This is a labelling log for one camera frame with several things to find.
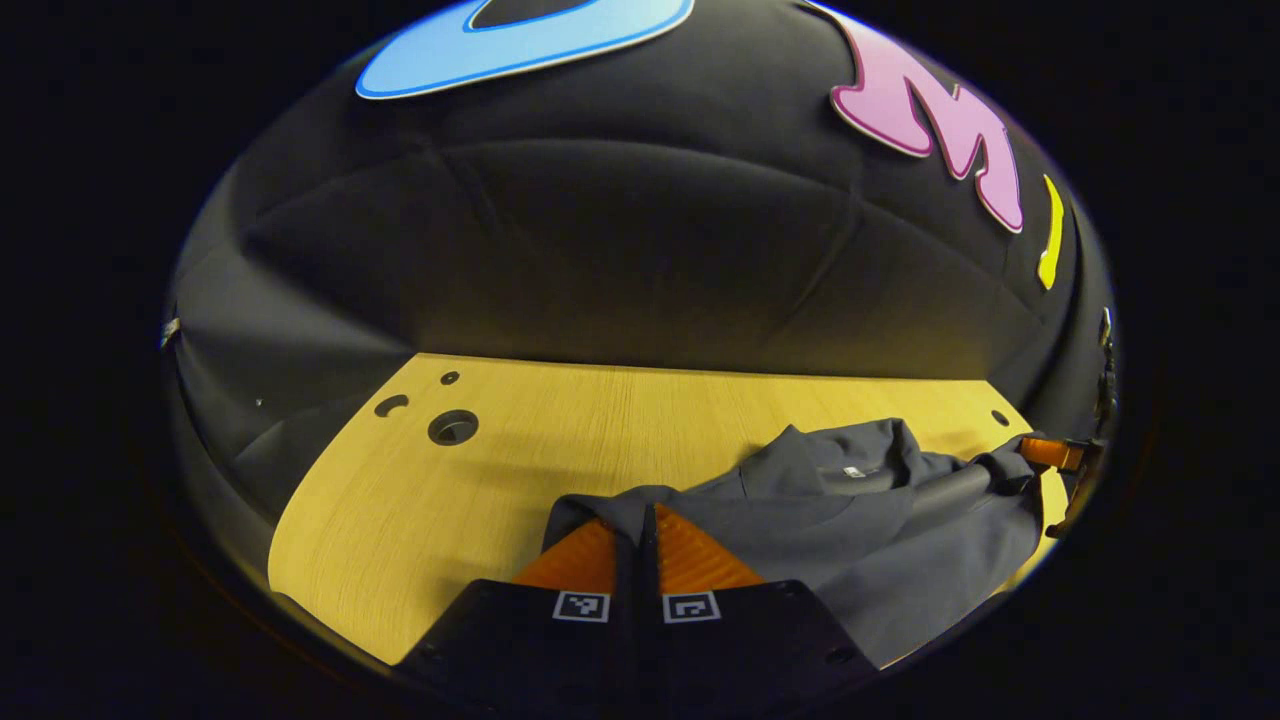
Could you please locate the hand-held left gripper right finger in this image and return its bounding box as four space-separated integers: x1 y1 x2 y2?
640 503 881 706

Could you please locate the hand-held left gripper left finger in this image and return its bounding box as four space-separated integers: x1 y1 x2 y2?
395 515 641 706

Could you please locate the grey shirt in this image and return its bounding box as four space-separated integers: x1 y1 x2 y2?
543 418 1046 669

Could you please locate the black backdrop cloth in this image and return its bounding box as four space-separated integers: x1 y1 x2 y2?
160 0 1119 521

